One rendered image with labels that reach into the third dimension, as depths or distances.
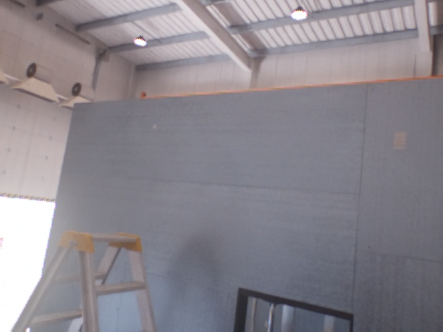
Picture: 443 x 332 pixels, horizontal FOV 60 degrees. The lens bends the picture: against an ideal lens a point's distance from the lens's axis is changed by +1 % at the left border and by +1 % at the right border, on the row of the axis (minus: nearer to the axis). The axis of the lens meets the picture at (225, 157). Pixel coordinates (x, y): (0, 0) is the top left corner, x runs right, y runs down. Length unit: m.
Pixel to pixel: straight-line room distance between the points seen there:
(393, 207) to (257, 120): 0.83
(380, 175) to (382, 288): 0.49
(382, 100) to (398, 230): 0.61
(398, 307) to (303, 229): 0.51
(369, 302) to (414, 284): 0.20
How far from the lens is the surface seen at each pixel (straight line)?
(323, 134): 2.00
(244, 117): 2.20
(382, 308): 1.90
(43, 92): 11.86
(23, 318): 2.14
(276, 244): 2.01
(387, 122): 1.95
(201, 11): 10.64
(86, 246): 1.82
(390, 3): 10.29
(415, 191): 1.88
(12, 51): 12.49
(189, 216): 2.28
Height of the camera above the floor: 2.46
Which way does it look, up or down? 9 degrees up
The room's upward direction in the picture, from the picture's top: 7 degrees clockwise
